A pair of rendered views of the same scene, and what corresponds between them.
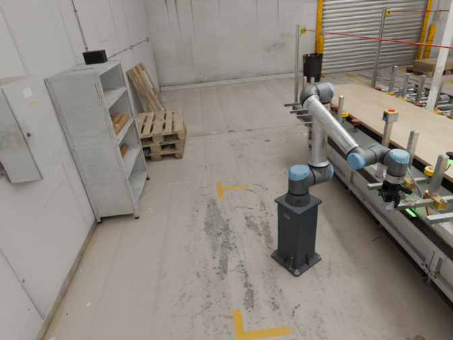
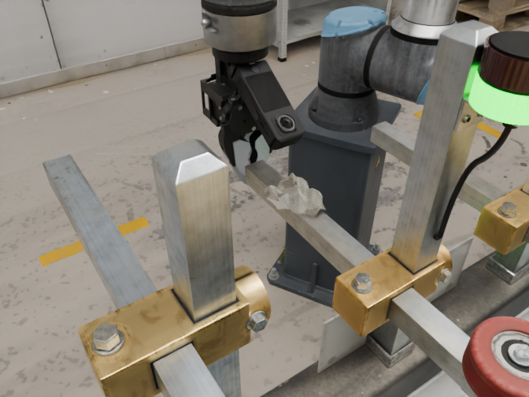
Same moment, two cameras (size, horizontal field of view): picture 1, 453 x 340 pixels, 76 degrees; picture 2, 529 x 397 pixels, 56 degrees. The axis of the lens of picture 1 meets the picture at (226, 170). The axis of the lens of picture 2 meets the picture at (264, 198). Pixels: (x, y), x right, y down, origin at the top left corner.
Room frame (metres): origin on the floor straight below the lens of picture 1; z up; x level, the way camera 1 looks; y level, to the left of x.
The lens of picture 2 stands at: (1.04, -1.44, 1.26)
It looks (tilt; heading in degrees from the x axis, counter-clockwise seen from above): 39 degrees down; 60
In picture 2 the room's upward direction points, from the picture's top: straight up
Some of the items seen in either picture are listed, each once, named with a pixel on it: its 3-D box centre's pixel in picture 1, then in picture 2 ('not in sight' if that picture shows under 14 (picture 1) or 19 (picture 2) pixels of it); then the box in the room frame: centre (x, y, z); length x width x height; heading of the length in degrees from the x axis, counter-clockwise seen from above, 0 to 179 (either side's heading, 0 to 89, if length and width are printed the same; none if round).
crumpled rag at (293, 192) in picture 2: (410, 201); (294, 191); (1.33, -1.03, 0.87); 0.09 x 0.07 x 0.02; 93
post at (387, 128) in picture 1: (383, 150); not in sight; (1.89, -1.16, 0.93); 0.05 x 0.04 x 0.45; 3
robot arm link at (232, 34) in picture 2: (395, 177); (237, 24); (1.32, -0.90, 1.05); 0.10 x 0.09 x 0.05; 3
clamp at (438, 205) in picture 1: (434, 199); (396, 282); (1.35, -1.19, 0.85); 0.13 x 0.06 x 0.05; 3
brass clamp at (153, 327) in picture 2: not in sight; (181, 329); (1.10, -1.20, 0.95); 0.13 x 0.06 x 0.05; 3
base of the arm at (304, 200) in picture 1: (298, 194); (345, 97); (1.83, -0.52, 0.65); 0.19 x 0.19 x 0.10
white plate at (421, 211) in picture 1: (420, 208); (397, 301); (1.40, -1.16, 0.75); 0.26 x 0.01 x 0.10; 3
